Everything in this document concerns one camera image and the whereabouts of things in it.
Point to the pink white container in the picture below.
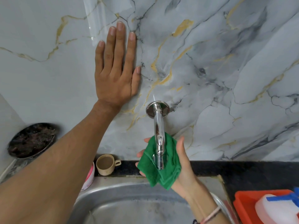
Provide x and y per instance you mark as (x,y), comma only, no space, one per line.
(90,178)

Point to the person's left hand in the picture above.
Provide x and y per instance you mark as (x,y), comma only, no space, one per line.
(114,74)

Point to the stainless steel sink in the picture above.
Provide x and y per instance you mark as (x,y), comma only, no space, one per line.
(144,205)

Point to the green cleaning cloth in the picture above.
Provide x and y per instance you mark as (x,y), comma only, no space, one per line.
(171,165)

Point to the white spray bottle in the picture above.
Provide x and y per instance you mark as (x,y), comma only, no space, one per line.
(278,207)

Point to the beige small cup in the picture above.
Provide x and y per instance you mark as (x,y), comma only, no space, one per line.
(106,164)

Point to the person's right hand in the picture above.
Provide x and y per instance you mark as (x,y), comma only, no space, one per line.
(184,165)

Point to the orange plastic tray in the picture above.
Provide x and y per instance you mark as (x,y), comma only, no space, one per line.
(245,202)

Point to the chrome wall tap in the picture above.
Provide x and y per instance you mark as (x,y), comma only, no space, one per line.
(159,137)

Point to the round black pan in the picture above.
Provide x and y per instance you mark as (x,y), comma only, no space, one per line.
(31,139)

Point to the person's left forearm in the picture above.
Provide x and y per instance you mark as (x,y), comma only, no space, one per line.
(46,170)

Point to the person's right forearm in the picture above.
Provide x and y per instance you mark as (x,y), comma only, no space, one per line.
(205,202)

